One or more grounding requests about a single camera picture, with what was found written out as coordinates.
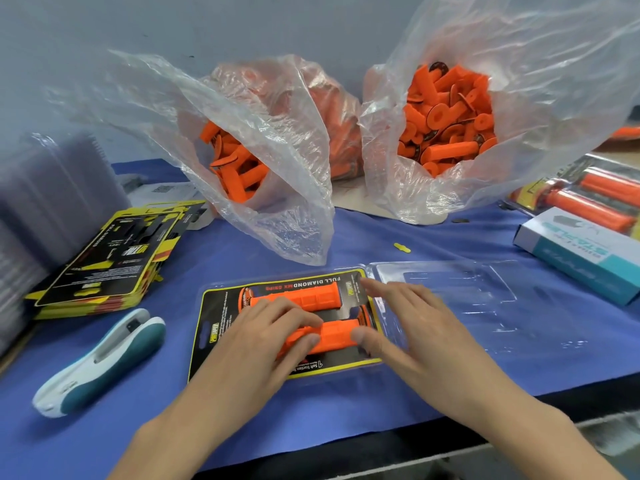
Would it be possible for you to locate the stack of yellow black cards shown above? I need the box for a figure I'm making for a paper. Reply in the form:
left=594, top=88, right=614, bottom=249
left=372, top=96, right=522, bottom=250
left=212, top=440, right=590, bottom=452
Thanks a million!
left=25, top=201, right=208, bottom=321

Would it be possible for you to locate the person's left hand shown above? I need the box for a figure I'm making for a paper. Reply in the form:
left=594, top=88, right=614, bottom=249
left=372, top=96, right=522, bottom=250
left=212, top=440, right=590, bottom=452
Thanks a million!
left=165, top=295, right=326, bottom=441

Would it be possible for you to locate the yellow black backing card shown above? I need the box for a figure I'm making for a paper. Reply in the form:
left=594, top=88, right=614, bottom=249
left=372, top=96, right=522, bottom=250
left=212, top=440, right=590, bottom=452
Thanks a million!
left=188, top=267, right=383, bottom=381

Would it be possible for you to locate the orange grip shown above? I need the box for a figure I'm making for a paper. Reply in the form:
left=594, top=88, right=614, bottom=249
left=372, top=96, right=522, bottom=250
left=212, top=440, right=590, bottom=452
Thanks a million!
left=535, top=185, right=636, bottom=236
left=580, top=167, right=640, bottom=208
left=240, top=283, right=344, bottom=313
left=278, top=317, right=367, bottom=358

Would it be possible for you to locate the person's right hand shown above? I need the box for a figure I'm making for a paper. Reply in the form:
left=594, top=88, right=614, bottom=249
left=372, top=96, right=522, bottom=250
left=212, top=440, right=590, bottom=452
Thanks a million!
left=352, top=277, right=521, bottom=416

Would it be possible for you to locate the teal white cardboard box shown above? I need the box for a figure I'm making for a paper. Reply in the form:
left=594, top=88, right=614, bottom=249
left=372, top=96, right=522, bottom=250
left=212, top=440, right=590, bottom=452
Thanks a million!
left=513, top=207, right=640, bottom=306

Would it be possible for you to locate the large clear plastic bag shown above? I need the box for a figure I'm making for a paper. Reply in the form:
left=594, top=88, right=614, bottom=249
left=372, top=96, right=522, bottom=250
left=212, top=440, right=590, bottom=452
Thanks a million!
left=360, top=0, right=640, bottom=226

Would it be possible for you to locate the white printed paper sheet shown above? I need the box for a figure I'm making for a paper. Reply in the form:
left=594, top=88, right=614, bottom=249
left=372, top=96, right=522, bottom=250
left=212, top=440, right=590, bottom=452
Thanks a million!
left=125, top=181, right=216, bottom=231

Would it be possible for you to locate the stack of clear blister shells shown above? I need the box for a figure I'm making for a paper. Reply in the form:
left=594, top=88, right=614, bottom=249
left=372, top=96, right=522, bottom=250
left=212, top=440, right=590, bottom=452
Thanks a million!
left=0, top=133, right=131, bottom=356

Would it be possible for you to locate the teal hand stapler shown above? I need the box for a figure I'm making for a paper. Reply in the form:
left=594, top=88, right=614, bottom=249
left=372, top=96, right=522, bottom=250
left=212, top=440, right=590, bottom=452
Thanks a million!
left=32, top=307, right=167, bottom=418

